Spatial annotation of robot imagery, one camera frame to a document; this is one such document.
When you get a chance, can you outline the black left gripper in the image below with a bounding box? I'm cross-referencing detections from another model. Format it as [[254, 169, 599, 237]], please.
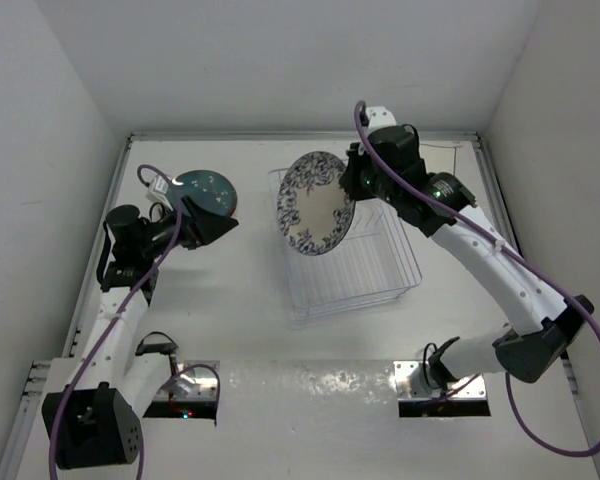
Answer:
[[139, 196, 237, 259]]

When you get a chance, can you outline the dark red round plate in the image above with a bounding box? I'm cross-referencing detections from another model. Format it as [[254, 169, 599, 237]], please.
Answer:
[[172, 170, 238, 217]]

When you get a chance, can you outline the black white speckled plate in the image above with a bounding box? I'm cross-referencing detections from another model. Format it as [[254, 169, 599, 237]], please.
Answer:
[[276, 151, 355, 256]]

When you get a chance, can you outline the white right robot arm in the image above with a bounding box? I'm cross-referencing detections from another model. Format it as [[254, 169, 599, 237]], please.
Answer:
[[340, 125, 584, 389]]

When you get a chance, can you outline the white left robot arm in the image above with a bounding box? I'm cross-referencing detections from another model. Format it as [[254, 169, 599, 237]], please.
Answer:
[[42, 197, 239, 478]]

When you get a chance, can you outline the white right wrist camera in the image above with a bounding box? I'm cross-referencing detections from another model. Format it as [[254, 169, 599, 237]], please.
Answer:
[[362, 106, 398, 134]]

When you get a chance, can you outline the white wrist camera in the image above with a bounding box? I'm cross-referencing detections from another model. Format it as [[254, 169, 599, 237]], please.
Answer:
[[362, 106, 398, 134], [145, 175, 172, 208]]

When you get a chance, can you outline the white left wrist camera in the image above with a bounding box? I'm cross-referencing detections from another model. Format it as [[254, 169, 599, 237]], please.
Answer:
[[145, 175, 172, 208]]

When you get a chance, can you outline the white wire dish rack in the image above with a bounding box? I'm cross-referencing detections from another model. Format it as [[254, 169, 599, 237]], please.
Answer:
[[268, 168, 422, 327]]

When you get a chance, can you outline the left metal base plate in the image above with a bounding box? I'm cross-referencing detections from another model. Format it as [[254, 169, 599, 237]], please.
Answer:
[[153, 360, 220, 403]]

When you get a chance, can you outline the metal base plate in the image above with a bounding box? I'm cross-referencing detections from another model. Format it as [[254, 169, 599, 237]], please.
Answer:
[[153, 360, 220, 403], [393, 360, 487, 402]]

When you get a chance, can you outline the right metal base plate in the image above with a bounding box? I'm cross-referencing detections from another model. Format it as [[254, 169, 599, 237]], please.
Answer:
[[393, 360, 487, 402]]

